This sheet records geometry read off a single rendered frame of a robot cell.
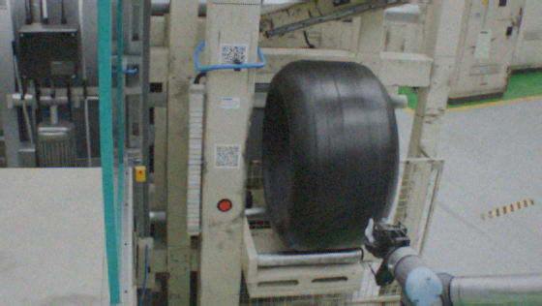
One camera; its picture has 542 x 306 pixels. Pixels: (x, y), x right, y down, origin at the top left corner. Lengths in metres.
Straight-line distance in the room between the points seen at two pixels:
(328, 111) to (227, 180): 0.37
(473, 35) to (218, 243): 4.74
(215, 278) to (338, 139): 0.63
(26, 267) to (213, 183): 0.74
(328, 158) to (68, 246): 0.72
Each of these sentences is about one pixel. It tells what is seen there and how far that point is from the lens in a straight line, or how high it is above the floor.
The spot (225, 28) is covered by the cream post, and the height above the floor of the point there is 1.59.
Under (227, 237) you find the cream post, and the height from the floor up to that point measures 0.95.
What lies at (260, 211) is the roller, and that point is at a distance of 2.10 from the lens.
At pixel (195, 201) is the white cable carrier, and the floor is 1.07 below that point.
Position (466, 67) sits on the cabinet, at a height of 0.40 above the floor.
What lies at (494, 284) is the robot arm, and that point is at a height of 1.19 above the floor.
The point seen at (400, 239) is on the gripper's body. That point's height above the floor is 1.23.
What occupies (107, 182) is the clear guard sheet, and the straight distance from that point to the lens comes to 0.98.
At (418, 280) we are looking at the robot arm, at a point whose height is 1.23.
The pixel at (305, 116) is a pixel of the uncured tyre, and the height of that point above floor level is 1.38.
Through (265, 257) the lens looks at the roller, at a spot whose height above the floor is 0.92.
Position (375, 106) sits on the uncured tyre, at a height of 1.41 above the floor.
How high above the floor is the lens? 1.97
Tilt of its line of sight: 25 degrees down
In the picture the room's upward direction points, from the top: 5 degrees clockwise
